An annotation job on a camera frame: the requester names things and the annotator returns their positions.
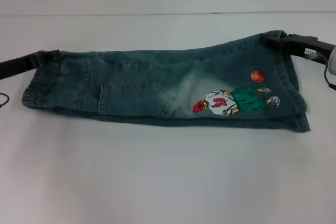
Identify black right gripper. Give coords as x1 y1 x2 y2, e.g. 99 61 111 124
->
258 33 329 65

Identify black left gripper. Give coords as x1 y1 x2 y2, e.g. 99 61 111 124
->
0 49 61 81

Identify blue denim shorts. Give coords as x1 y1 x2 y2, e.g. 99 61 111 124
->
21 29 312 132

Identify dark left arm cable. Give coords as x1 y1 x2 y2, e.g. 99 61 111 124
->
0 92 9 109

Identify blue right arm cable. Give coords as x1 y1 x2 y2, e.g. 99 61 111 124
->
322 65 336 91

